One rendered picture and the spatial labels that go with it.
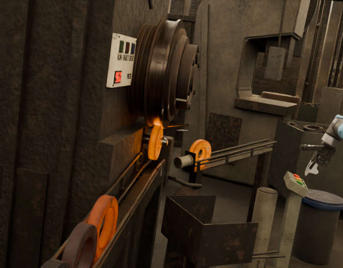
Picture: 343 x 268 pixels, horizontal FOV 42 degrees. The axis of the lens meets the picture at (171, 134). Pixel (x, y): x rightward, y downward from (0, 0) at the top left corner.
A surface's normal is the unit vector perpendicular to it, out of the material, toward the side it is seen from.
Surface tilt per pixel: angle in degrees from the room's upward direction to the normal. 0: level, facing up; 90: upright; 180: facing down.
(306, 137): 90
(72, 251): 52
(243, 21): 90
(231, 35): 90
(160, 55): 71
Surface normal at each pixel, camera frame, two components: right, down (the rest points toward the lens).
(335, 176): 0.10, 0.18
